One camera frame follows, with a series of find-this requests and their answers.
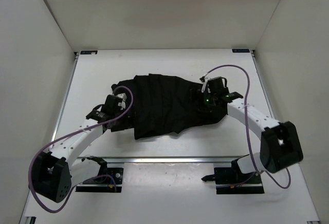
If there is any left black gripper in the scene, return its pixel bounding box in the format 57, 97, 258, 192
111, 104, 140, 132

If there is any black skirt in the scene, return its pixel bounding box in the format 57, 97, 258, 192
112, 74, 220, 140

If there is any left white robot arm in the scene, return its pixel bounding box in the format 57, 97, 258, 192
28, 91, 134, 203

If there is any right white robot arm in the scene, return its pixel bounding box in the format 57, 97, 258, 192
191, 77, 304, 183

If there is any right blue label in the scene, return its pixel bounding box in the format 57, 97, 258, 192
232, 48, 250, 53

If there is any blue label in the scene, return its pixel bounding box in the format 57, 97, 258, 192
232, 48, 250, 53
80, 50, 98, 55

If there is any left blue label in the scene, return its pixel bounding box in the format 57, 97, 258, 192
80, 50, 98, 55

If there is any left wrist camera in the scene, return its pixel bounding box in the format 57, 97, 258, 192
116, 93, 127, 110

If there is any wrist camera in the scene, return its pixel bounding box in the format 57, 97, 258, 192
116, 93, 127, 110
200, 74, 210, 93

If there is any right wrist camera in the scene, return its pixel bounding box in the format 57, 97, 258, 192
200, 74, 210, 93

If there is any aluminium rail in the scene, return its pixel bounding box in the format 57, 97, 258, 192
103, 156, 238, 163

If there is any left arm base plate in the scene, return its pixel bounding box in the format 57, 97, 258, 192
75, 163, 124, 193

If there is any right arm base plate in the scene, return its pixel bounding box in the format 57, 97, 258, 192
201, 163, 265, 195

